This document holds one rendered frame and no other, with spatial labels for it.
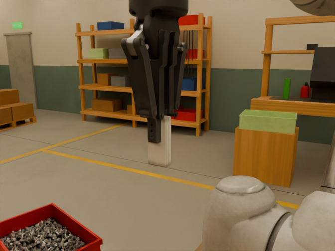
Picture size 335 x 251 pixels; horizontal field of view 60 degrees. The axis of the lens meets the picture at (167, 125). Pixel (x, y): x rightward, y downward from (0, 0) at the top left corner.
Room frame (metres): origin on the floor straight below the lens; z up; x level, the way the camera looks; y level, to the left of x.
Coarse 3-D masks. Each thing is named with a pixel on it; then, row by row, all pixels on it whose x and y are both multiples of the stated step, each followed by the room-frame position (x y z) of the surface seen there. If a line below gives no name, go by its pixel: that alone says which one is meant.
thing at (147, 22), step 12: (132, 0) 0.37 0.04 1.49; (144, 0) 0.35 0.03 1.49; (156, 0) 0.35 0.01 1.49; (168, 0) 0.35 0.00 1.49; (180, 0) 0.36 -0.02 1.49; (132, 12) 0.38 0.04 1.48; (144, 12) 0.36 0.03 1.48; (156, 12) 0.36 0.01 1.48; (168, 12) 0.36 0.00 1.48; (180, 12) 0.37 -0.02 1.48; (144, 24) 0.35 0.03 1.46; (156, 24) 0.36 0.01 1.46; (168, 24) 0.39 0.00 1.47; (156, 36) 0.36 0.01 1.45; (156, 48) 0.36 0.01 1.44; (168, 48) 0.39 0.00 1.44
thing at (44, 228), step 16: (48, 208) 0.94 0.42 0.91; (0, 224) 0.82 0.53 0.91; (16, 224) 0.86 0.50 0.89; (32, 224) 0.89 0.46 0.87; (48, 224) 0.88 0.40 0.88; (64, 224) 0.88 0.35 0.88; (80, 224) 0.82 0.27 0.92; (0, 240) 0.80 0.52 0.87; (16, 240) 0.80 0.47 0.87; (32, 240) 0.80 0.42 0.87; (48, 240) 0.78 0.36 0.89; (64, 240) 0.79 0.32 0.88; (80, 240) 0.80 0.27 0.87; (96, 240) 0.73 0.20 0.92
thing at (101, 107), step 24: (120, 24) 6.52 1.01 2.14; (192, 24) 5.40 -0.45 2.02; (96, 48) 6.52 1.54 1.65; (120, 48) 6.22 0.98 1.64; (192, 48) 5.32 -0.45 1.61; (96, 72) 7.15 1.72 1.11; (96, 96) 7.11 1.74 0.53; (192, 96) 5.31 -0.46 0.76; (144, 120) 5.83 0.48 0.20; (192, 120) 5.40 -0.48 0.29
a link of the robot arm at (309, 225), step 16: (320, 192) 0.50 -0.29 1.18; (304, 208) 0.50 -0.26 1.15; (320, 208) 0.47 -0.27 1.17; (288, 224) 0.50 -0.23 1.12; (304, 224) 0.47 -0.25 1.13; (320, 224) 0.45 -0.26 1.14; (272, 240) 0.48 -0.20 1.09; (288, 240) 0.47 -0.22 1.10; (304, 240) 0.45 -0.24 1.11; (320, 240) 0.44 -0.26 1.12
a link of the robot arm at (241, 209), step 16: (240, 176) 0.63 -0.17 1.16; (224, 192) 0.57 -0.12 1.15; (240, 192) 0.55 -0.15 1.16; (256, 192) 0.55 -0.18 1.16; (272, 192) 0.58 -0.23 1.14; (208, 208) 0.58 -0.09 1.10; (224, 208) 0.55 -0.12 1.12; (240, 208) 0.53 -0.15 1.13; (256, 208) 0.53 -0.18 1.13; (272, 208) 0.55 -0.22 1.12; (208, 224) 0.57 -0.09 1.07; (224, 224) 0.54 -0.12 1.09; (240, 224) 0.52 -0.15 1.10; (256, 224) 0.51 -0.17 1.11; (272, 224) 0.51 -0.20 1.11; (208, 240) 0.56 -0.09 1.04; (224, 240) 0.53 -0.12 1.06; (240, 240) 0.51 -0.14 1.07; (256, 240) 0.49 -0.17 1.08
